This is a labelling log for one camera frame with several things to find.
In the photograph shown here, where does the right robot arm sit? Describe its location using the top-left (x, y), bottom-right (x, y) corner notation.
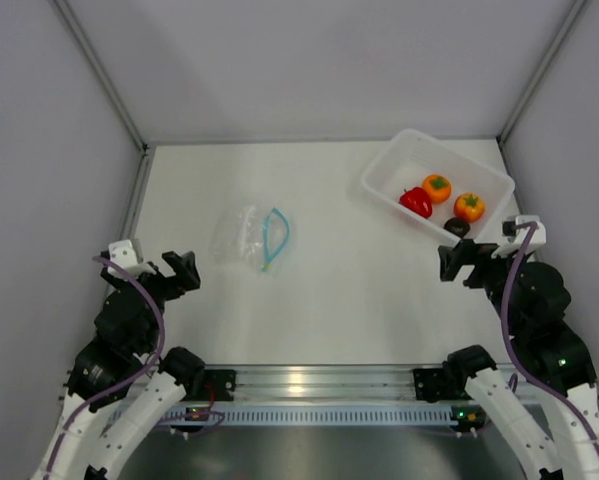
top-left (438, 239), bottom-right (599, 479)

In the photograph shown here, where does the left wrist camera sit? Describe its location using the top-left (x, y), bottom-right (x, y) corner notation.
top-left (105, 239), bottom-right (156, 278)

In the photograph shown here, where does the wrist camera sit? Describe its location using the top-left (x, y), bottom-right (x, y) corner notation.
top-left (491, 215), bottom-right (547, 259)
top-left (105, 239), bottom-right (156, 278)

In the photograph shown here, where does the orange fake fruit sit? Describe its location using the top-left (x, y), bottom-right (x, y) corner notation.
top-left (421, 174), bottom-right (452, 205)

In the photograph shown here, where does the aluminium frame post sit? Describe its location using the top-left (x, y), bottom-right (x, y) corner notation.
top-left (50, 0), bottom-right (148, 154)
top-left (496, 0), bottom-right (591, 146)

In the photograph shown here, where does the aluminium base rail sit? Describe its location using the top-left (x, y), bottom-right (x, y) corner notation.
top-left (206, 365), bottom-right (471, 404)

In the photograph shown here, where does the red fake pepper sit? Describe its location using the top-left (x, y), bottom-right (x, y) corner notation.
top-left (398, 187), bottom-right (433, 219)

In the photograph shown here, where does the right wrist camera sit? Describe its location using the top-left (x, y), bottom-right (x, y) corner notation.
top-left (491, 215), bottom-right (547, 259)

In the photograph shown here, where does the yellow fake bell pepper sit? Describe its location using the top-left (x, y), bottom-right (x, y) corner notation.
top-left (453, 192), bottom-right (486, 223)

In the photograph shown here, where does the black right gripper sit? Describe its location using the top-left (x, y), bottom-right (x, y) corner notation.
top-left (438, 237), bottom-right (529, 334)

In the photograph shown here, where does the aluminium frame post right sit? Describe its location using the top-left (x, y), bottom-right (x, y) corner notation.
top-left (496, 0), bottom-right (591, 146)

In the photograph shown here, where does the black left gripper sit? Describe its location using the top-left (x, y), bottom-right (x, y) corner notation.
top-left (101, 251), bottom-right (198, 353)

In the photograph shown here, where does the black fake food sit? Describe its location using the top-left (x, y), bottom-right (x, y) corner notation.
top-left (443, 217), bottom-right (471, 238)

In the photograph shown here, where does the white slotted cable duct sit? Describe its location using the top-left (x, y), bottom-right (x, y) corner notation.
top-left (157, 404), bottom-right (485, 428)

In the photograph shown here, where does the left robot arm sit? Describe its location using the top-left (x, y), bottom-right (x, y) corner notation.
top-left (33, 240), bottom-right (205, 479)

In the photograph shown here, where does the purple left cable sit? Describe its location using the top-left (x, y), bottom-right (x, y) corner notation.
top-left (41, 256), bottom-right (225, 480)

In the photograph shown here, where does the aluminium frame post left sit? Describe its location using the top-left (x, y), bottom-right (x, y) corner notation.
top-left (50, 0), bottom-right (148, 154)

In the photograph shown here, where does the white plastic basket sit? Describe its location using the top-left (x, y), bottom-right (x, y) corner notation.
top-left (360, 129), bottom-right (515, 245)

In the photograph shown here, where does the clear zip top bag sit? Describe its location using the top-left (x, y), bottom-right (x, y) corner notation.
top-left (210, 204), bottom-right (291, 273)

